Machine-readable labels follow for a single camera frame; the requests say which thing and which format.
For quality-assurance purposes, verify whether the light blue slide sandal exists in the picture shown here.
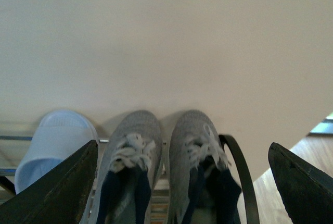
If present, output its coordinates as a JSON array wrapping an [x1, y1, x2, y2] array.
[[14, 109, 98, 193]]

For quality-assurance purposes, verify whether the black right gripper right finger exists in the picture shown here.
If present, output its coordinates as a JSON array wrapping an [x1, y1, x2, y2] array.
[[268, 142, 332, 223]]

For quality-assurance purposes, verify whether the grey knit sneaker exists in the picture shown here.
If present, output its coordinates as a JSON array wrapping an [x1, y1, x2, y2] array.
[[87, 110, 163, 223], [167, 110, 241, 223]]

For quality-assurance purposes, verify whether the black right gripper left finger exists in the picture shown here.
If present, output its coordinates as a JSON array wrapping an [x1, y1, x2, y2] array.
[[0, 140, 99, 224]]

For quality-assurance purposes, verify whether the black metal shoe rack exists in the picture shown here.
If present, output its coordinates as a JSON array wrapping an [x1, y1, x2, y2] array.
[[0, 121, 260, 224]]

